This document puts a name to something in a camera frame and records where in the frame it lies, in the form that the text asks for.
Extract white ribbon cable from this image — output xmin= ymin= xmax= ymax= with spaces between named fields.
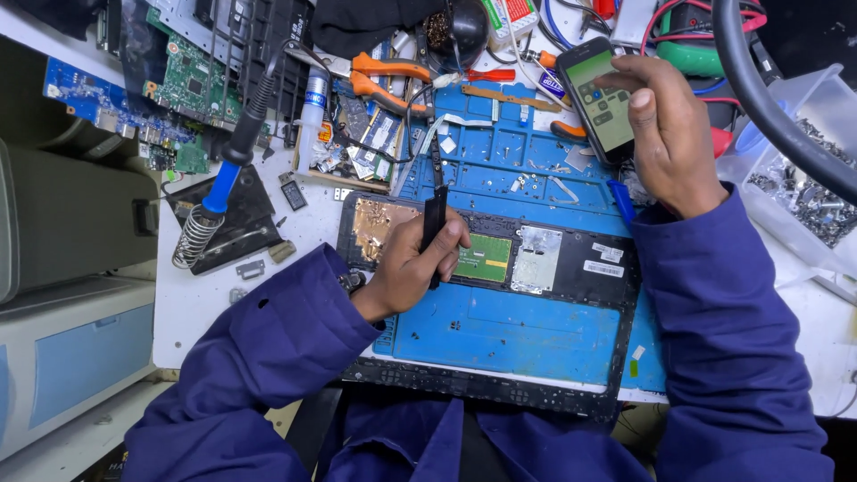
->
xmin=418 ymin=113 xmax=495 ymax=155

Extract person's blue coat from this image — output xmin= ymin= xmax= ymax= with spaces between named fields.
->
xmin=315 ymin=394 xmax=665 ymax=482

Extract black laptop grille part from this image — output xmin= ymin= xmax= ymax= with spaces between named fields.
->
xmin=193 ymin=0 xmax=316 ymax=129

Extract black dome tip cleaner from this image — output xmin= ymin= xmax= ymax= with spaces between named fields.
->
xmin=424 ymin=0 xmax=490 ymax=72

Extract white box with red label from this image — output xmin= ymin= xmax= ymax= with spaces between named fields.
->
xmin=481 ymin=0 xmax=541 ymax=45

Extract blue and black soldering iron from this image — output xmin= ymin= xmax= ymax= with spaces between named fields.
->
xmin=201 ymin=42 xmax=295 ymax=216

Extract white and blue drawer cabinet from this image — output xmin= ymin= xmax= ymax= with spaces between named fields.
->
xmin=0 ymin=276 xmax=157 ymax=463

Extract thick black curved hose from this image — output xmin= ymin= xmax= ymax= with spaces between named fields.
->
xmin=711 ymin=0 xmax=857 ymax=206

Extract wooden tray of parts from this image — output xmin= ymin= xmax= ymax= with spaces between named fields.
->
xmin=292 ymin=94 xmax=407 ymax=195

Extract black plastic pry tool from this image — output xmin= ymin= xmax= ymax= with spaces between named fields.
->
xmin=420 ymin=185 xmax=448 ymax=291

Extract person's left hand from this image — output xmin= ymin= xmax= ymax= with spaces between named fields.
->
xmin=350 ymin=206 xmax=471 ymax=324

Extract green and black meter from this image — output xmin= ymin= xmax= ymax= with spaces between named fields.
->
xmin=655 ymin=0 xmax=728 ymax=79

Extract black cloth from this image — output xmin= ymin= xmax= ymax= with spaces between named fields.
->
xmin=311 ymin=0 xmax=448 ymax=58

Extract clear plastic box of screws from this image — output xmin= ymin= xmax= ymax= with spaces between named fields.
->
xmin=716 ymin=63 xmax=857 ymax=279

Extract blue silicone repair mat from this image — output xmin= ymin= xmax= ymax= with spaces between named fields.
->
xmin=371 ymin=82 xmax=668 ymax=394

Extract blue plastic pry tool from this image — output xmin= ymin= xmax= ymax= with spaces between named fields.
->
xmin=607 ymin=179 xmax=637 ymax=226

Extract black soldering iron stand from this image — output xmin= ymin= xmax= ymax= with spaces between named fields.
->
xmin=164 ymin=164 xmax=285 ymax=277

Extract small green circuit board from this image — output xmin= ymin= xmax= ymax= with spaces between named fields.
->
xmin=174 ymin=136 xmax=210 ymax=175

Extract person's right hand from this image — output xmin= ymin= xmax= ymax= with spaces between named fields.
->
xmin=595 ymin=55 xmax=729 ymax=220

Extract grey case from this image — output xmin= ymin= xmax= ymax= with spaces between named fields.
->
xmin=0 ymin=137 xmax=161 ymax=305

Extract black laptop palmrest frame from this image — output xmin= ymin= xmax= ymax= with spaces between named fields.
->
xmin=337 ymin=192 xmax=641 ymax=423

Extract red plastic cap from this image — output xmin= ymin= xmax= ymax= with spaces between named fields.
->
xmin=709 ymin=126 xmax=735 ymax=159

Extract orange handled pliers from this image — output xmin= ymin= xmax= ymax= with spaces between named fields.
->
xmin=288 ymin=50 xmax=464 ymax=119

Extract brown flex strip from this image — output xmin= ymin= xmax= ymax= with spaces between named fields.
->
xmin=461 ymin=83 xmax=562 ymax=114

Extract small black chip module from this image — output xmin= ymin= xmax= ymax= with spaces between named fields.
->
xmin=279 ymin=179 xmax=309 ymax=212

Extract blue circuit board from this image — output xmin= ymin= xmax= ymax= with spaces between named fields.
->
xmin=43 ymin=57 xmax=199 ymax=145

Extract white glue bottle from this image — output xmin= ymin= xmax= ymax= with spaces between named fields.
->
xmin=296 ymin=67 xmax=330 ymax=176

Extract black smartphone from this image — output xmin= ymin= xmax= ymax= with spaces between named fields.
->
xmin=556 ymin=37 xmax=637 ymax=166

